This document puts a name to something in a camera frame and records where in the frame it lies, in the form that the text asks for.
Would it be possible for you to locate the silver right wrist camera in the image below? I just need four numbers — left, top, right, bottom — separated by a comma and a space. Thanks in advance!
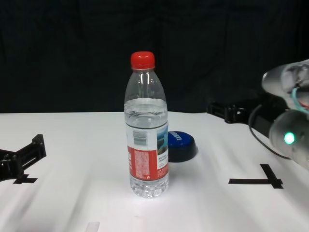
261, 58, 309, 112

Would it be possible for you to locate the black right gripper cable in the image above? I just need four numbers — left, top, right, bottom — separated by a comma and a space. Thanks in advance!
248, 105, 293, 160

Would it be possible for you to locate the translucent tape strip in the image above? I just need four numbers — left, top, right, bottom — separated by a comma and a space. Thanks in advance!
86, 215, 100, 232

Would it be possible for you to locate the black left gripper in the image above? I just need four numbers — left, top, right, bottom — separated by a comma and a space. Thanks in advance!
0, 134, 47, 182

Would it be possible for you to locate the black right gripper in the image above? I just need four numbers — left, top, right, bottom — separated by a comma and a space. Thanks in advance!
207, 93, 290, 138

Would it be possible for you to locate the clear water bottle red cap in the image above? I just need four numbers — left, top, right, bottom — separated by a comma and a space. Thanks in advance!
124, 51, 169, 199

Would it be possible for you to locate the blue push button black base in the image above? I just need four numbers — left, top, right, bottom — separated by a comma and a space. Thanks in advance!
167, 130, 198, 163

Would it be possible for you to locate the black backdrop cloth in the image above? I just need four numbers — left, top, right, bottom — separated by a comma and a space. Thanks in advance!
0, 0, 309, 115

